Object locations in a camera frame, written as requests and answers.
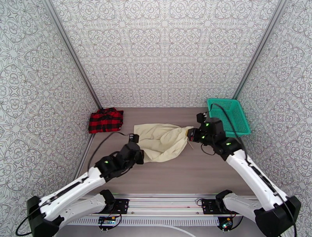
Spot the red black plaid garment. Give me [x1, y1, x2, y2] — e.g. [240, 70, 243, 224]
[88, 108, 124, 134]

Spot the cream fabric garment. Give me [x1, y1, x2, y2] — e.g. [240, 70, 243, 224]
[133, 123, 195, 163]

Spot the teal plastic mesh basket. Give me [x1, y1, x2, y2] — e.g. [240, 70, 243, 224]
[206, 98, 252, 138]

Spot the small rectangular circuit board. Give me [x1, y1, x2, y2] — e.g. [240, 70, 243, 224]
[98, 216, 117, 226]

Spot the small round circuit board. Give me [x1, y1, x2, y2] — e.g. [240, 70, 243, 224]
[218, 217, 234, 231]

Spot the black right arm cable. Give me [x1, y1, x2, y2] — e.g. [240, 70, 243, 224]
[209, 103, 252, 163]

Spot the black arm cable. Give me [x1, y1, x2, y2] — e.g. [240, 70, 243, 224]
[209, 103, 252, 163]
[87, 131, 134, 172]

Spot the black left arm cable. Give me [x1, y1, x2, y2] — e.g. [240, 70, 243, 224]
[87, 131, 134, 172]

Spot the aluminium table side rail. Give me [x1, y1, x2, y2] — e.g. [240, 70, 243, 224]
[73, 133, 96, 181]

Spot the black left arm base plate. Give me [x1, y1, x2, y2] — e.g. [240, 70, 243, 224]
[107, 198, 130, 215]

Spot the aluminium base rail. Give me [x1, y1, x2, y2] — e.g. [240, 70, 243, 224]
[80, 193, 259, 218]

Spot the white slotted cable duct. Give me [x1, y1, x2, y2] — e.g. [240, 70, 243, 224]
[71, 217, 220, 226]

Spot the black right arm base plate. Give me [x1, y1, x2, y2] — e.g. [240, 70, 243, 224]
[203, 198, 227, 216]

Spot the aluminium frame post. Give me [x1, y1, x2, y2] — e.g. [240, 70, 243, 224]
[43, 0, 105, 112]
[233, 0, 288, 99]

